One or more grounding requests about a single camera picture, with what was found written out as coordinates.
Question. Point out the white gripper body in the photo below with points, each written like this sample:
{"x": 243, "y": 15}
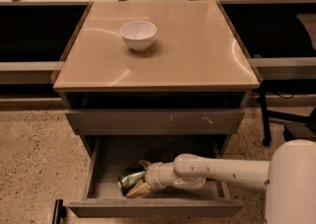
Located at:
{"x": 154, "y": 174}

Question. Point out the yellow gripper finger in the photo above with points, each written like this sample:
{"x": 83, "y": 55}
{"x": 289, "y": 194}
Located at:
{"x": 140, "y": 189}
{"x": 145, "y": 164}

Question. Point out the green crushed soda can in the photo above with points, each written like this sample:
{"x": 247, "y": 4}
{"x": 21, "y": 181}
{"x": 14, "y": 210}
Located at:
{"x": 127, "y": 182}

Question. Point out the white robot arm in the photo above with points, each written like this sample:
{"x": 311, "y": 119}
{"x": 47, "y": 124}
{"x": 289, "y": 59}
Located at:
{"x": 288, "y": 178}

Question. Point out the open grey middle drawer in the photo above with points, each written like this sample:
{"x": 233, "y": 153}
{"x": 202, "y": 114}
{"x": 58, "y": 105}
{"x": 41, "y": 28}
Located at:
{"x": 116, "y": 156}

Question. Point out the closed grey top drawer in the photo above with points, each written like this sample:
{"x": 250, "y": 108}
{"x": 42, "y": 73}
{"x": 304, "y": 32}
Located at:
{"x": 155, "y": 122}

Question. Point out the grey drawer cabinet with counter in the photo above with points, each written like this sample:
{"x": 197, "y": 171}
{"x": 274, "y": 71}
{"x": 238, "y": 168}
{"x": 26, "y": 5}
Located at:
{"x": 195, "y": 62}

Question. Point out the white ceramic bowl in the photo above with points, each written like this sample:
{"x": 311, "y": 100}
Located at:
{"x": 138, "y": 35}

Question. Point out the black office chair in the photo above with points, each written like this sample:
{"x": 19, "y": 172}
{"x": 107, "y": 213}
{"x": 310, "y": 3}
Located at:
{"x": 301, "y": 130}

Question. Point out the black handle at bottom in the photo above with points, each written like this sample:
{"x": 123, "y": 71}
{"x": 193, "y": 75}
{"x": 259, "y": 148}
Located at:
{"x": 59, "y": 212}

